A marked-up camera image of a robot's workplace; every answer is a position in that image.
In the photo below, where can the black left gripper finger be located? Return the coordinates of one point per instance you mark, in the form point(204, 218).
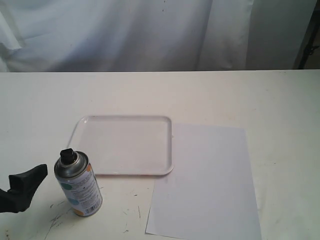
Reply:
point(22, 189)

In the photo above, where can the white plastic tray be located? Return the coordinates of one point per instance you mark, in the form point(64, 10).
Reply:
point(127, 145)

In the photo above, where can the white backdrop cloth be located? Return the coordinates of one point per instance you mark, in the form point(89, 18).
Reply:
point(151, 35)

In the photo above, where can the black stand pole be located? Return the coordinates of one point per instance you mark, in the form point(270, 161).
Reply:
point(310, 57)

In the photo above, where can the white paper sheet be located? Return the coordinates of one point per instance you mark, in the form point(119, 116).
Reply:
point(209, 194)

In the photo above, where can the silver spray can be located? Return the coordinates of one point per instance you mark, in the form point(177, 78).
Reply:
point(76, 177)

